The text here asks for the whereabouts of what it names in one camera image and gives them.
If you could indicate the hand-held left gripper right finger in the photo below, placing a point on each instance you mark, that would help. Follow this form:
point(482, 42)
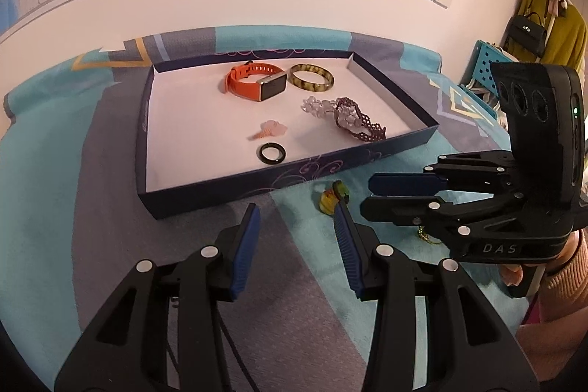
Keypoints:
point(349, 254)

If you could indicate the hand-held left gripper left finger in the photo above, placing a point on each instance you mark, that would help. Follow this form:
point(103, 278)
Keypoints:
point(243, 254)

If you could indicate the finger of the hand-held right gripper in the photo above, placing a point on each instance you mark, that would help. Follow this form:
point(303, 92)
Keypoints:
point(399, 184)
point(395, 209)

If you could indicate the green glass pendant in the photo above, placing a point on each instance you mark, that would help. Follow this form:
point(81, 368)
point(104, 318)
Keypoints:
point(341, 189)

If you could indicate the dark lace choker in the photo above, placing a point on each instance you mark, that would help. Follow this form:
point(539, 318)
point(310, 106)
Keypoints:
point(363, 130)

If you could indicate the dark blue shallow box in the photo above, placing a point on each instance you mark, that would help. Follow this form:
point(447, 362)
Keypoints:
point(197, 121)

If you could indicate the yellow mottled bangle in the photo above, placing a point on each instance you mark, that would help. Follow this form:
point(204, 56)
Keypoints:
point(294, 80)

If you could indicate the orange smart watch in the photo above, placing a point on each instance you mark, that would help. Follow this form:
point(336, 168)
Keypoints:
point(243, 82)

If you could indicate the person's right forearm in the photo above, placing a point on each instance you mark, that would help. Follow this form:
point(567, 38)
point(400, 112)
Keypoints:
point(560, 318)

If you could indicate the person's right hand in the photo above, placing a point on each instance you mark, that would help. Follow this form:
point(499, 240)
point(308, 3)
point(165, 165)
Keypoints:
point(511, 276)

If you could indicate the patterned cloth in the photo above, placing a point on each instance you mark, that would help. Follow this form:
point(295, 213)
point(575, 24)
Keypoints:
point(477, 93)

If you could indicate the blue perforated plastic chair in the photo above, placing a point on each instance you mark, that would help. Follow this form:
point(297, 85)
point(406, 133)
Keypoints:
point(482, 61)

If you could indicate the mustard yellow coat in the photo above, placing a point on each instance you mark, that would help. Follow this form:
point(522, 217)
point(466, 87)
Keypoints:
point(567, 38)

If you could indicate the black handbag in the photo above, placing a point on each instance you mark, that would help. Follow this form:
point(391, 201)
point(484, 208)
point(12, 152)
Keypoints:
point(526, 36)

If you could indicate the teal grey printed blanket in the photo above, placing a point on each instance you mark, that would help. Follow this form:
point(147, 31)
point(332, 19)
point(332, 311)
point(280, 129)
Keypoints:
point(69, 171)

